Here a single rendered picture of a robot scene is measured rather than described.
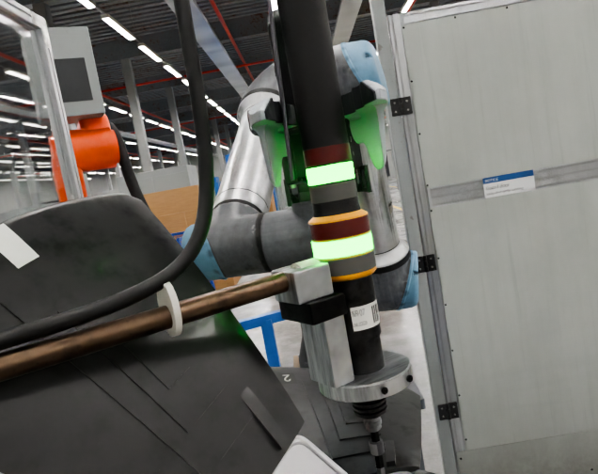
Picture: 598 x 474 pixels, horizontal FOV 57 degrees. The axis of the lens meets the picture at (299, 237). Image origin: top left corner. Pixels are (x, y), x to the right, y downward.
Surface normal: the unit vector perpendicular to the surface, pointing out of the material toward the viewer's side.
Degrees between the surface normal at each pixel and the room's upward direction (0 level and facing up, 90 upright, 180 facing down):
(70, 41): 90
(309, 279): 90
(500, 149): 89
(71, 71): 90
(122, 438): 62
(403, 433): 12
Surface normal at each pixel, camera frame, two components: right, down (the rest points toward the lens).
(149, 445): 0.42, -0.47
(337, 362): 0.56, 0.00
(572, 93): -0.01, 0.11
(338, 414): -0.01, -0.99
